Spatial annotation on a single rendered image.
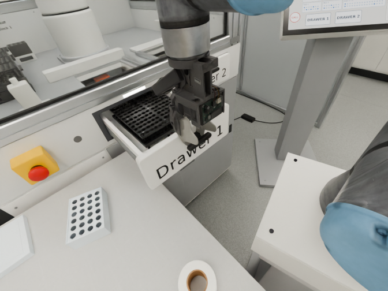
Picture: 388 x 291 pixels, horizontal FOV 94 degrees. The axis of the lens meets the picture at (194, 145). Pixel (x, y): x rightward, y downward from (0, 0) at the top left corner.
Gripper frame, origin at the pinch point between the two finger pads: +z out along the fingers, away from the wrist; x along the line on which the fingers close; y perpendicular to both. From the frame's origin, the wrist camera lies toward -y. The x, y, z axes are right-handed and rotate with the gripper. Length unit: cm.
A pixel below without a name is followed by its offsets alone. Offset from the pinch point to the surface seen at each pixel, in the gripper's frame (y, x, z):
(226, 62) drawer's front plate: -26, 43, 0
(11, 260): -11.8, -46.3, 12.5
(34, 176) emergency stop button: -20.6, -33.6, 2.1
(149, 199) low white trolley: -3.1, -15.6, 14.3
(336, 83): -3, 151, 46
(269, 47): -70, 159, 31
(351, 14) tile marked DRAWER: 3, 85, -11
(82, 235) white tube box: -4.0, -31.9, 10.8
